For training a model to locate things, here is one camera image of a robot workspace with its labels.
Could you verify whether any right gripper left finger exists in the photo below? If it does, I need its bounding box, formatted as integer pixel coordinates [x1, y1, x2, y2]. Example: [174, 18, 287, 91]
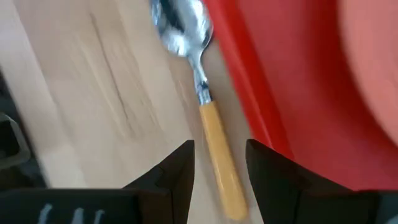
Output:
[122, 139, 196, 224]

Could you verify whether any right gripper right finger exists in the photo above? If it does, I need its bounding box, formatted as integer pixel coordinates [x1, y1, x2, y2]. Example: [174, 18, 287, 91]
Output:
[245, 138, 381, 224]

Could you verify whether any spoon with yellow handle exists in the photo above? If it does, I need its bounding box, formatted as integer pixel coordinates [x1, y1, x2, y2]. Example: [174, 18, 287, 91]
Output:
[150, 0, 249, 221]

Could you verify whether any red plastic tray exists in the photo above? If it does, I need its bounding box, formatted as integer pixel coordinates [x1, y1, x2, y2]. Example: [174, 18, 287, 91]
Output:
[201, 0, 398, 191]

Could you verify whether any orange round plate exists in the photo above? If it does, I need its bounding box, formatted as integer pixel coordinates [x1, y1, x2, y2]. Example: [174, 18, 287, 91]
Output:
[337, 0, 398, 147]

